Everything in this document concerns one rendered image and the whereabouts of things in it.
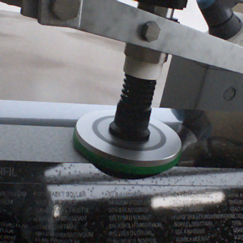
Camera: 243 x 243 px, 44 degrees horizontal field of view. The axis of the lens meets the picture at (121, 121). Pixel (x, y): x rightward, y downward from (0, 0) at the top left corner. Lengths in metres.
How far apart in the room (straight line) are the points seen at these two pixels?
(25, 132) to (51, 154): 0.09
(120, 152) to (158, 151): 0.07
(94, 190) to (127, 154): 0.09
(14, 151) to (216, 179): 0.38
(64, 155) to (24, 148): 0.07
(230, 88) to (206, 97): 0.16
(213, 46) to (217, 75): 1.12
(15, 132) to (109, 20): 0.30
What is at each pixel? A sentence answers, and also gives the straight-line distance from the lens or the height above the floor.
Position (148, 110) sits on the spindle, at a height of 0.89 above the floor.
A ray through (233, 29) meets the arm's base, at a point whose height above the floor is 0.99.
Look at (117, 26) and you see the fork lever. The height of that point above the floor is 1.04.
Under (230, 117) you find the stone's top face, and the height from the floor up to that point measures 0.80.
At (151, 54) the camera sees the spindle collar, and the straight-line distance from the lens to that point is 0.51.
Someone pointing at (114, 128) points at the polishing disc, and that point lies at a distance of 0.58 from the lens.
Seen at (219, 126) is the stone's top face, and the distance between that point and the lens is 0.84.
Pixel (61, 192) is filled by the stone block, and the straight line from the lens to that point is 0.52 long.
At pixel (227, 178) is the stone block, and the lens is 0.64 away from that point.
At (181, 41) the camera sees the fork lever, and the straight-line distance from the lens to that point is 0.51.
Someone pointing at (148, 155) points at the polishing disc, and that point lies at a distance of 0.53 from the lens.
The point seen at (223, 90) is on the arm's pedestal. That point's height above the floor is 0.68.
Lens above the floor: 1.09
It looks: 24 degrees down
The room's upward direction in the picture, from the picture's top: 11 degrees clockwise
